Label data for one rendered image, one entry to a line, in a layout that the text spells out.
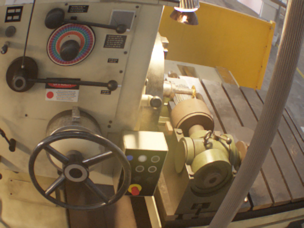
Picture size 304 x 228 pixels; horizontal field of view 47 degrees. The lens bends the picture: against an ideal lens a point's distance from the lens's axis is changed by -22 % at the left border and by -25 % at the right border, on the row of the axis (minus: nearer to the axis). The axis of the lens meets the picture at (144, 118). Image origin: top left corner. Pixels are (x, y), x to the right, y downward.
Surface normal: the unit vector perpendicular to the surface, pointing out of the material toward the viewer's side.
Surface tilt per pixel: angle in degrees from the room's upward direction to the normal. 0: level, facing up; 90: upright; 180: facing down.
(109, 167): 90
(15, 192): 0
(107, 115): 90
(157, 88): 58
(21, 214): 0
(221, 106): 0
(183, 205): 90
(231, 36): 90
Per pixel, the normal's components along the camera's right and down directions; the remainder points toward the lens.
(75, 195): 0.20, -0.81
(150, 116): 0.18, 0.44
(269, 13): -0.44, 0.43
